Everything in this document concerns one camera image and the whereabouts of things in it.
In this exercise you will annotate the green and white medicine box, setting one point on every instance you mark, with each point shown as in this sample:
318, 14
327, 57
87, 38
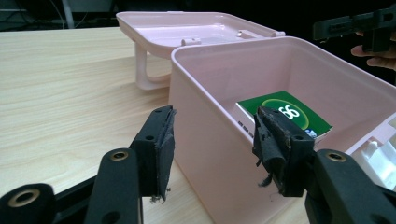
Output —
253, 105

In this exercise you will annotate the pink storage box lid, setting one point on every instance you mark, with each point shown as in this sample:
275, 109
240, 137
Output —
162, 31

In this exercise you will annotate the white plastic insert tray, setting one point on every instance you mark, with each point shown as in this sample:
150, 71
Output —
383, 163

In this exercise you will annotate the white metal stand pole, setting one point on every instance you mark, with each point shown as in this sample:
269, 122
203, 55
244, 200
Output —
68, 14

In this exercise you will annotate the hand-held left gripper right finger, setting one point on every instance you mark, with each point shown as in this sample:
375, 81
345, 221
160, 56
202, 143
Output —
286, 155

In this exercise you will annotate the pink plastic storage box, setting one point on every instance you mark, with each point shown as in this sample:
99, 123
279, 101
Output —
211, 140

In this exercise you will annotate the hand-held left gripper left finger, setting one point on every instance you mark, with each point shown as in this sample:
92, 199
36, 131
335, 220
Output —
155, 149

